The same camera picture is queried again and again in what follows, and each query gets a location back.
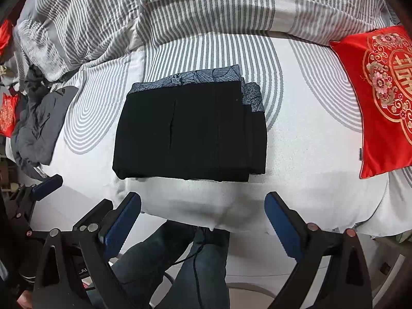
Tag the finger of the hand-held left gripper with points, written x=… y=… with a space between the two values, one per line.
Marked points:
x=48 y=185
x=93 y=212

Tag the small red embroidered cushion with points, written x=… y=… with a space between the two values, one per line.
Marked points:
x=8 y=114

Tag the grey white striped duvet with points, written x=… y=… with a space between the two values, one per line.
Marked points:
x=161 y=13

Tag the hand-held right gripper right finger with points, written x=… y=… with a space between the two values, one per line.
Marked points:
x=285 y=225

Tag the large red embroidered cushion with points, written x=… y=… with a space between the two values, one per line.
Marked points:
x=383 y=103

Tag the person's blue jeans legs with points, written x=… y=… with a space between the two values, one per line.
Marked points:
x=180 y=270

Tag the white bed sheet grey stripes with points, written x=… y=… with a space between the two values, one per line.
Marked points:
x=305 y=154

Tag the white round object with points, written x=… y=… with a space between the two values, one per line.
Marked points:
x=247 y=288

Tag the plain red cushion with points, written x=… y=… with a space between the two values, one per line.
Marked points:
x=4 y=35

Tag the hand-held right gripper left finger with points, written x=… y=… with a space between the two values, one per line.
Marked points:
x=120 y=222

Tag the black pants with patterned waistband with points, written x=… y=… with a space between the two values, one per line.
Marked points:
x=193 y=128

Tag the grey garment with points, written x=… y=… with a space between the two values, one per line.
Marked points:
x=35 y=125

